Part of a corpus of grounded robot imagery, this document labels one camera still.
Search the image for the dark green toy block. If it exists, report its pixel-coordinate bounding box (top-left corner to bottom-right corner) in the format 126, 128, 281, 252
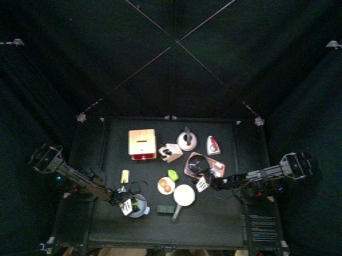
156, 205, 176, 215

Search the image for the black toy pot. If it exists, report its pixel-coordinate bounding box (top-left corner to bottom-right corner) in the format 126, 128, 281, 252
187, 155, 211, 174

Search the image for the white plate with eggs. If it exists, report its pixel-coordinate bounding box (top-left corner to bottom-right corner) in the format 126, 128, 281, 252
156, 176, 176, 196

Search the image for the white toy toaster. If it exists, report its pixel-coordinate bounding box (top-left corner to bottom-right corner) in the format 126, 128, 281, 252
157, 143, 184, 164

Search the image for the light blue toy pot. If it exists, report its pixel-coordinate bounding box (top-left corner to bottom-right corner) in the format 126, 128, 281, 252
125, 193, 152, 219

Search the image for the red white toy iron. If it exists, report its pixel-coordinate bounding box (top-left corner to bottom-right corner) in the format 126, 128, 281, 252
205, 135, 221, 156

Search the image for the white toy frying pan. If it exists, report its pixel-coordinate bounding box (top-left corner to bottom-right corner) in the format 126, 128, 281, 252
170, 183, 197, 222

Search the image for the green toy piece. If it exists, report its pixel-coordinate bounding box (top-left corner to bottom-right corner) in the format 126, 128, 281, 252
166, 169, 180, 183

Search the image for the wooden box with red base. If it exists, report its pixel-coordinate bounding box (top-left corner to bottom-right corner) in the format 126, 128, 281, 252
126, 128, 157, 162

